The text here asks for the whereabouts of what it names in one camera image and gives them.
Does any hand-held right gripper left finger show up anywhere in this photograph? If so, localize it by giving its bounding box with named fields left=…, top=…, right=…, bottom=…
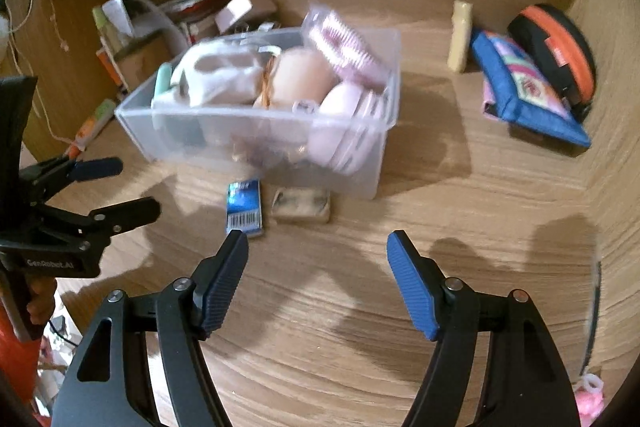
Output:
left=50, top=229, right=250, bottom=427

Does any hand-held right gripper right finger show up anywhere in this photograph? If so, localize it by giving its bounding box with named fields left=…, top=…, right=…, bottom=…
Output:
left=386, top=229, right=583, bottom=427

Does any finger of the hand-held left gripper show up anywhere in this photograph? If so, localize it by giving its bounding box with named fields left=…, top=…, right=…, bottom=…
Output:
left=20, top=156, right=124, bottom=200
left=87, top=197, right=162, bottom=235

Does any clear plastic storage bin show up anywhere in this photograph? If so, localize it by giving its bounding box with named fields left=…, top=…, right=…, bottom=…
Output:
left=115, top=26, right=402, bottom=201

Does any mint green container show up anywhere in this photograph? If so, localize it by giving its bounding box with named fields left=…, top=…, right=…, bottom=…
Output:
left=154, top=63, right=174, bottom=102

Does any white brown cloth pouch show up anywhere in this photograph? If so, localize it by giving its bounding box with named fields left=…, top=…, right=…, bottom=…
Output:
left=170, top=48, right=266, bottom=105

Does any pink round case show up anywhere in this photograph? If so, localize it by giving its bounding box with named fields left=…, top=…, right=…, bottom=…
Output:
left=307, top=83, right=388, bottom=175

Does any amber hair clip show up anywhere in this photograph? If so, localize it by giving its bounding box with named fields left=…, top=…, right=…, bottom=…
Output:
left=259, top=52, right=280, bottom=108

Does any beige cream plastic jar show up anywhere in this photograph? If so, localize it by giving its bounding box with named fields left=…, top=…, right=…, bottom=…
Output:
left=272, top=47, right=341, bottom=108

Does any pink items clear pack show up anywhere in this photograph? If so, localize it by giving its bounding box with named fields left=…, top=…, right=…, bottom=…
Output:
left=302, top=2, right=392, bottom=88

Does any person's left forearm orange sleeve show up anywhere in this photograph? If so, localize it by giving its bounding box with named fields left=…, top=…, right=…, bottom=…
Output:
left=0, top=307, right=38, bottom=408

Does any wooden desktop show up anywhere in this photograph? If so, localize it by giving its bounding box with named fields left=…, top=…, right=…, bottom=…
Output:
left=20, top=2, right=608, bottom=427

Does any person's left hand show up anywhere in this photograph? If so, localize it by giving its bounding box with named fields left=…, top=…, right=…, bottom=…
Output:
left=25, top=279, right=57, bottom=323

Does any orange green marker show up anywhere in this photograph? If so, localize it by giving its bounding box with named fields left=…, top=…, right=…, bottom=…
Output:
left=62, top=98, right=117, bottom=158

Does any small blue box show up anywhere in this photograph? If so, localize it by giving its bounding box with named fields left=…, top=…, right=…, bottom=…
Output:
left=226, top=179, right=264, bottom=238

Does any beige soap packet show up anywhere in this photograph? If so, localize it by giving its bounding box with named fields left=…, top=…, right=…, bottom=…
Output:
left=271, top=188, right=332, bottom=224

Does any green orange box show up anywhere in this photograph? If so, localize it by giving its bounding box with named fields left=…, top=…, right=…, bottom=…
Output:
left=92, top=7, right=126, bottom=88

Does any stack of books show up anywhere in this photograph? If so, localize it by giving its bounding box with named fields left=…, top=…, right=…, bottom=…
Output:
left=160, top=0, right=278, bottom=45

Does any pink white small box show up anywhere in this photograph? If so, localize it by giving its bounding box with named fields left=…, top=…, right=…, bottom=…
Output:
left=215, top=0, right=253, bottom=32

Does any pink white toy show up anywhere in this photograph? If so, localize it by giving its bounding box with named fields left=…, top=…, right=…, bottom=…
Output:
left=574, top=373, right=606, bottom=418

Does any blue patchwork pouch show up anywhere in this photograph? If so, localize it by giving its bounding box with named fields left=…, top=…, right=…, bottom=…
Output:
left=470, top=29, right=592, bottom=151

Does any cream yellow bottle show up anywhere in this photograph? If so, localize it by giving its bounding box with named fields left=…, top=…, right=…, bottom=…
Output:
left=447, top=0, right=474, bottom=72

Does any black orange zip case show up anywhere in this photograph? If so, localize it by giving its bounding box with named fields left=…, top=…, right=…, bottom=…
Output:
left=506, top=4, right=597, bottom=118

